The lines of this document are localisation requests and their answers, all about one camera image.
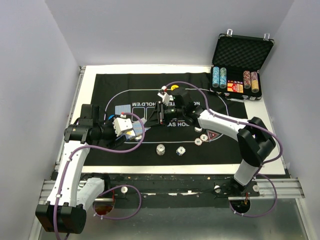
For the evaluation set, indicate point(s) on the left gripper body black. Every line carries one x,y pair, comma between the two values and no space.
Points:
106,132

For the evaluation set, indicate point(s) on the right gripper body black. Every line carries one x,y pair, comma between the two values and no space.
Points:
160,111

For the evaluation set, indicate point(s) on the blue yellow card box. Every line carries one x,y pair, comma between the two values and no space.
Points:
133,133

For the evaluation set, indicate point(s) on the grey white chip bottom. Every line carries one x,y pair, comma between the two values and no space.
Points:
138,138

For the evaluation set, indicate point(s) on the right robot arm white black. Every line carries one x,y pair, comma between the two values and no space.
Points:
254,140

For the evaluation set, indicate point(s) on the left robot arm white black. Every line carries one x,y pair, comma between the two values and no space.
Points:
65,210

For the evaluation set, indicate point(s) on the black poker felt mat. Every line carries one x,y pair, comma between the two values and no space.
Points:
140,91

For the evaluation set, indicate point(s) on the grey white chip stack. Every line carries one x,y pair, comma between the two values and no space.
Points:
160,149

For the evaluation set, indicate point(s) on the yellow dealer button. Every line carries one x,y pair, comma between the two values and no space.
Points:
173,87

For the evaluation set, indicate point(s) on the blue white chip stack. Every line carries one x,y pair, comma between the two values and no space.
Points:
180,151

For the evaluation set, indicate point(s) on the red triangle mat logo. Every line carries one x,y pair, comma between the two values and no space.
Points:
212,135

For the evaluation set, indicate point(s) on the light blue chip row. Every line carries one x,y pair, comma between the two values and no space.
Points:
215,77

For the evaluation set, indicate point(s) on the teal chip row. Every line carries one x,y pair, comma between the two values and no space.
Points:
223,78

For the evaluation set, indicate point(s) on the red card deck in case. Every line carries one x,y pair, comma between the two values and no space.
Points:
234,86

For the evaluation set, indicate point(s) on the black aluminium chip case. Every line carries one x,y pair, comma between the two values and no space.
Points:
238,53

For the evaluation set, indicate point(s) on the red chip row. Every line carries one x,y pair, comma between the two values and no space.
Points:
247,79

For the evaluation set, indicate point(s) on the white table board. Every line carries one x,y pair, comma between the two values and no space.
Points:
84,91

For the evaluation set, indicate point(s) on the purple yellow chip row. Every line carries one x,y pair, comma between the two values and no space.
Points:
254,82

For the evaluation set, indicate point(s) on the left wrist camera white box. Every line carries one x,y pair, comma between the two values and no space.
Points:
122,125

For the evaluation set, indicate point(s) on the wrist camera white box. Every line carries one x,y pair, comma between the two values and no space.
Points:
165,97
122,125

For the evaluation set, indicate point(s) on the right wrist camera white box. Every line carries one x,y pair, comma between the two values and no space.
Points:
165,97

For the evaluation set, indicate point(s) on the aluminium mounting rail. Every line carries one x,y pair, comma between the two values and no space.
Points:
286,188

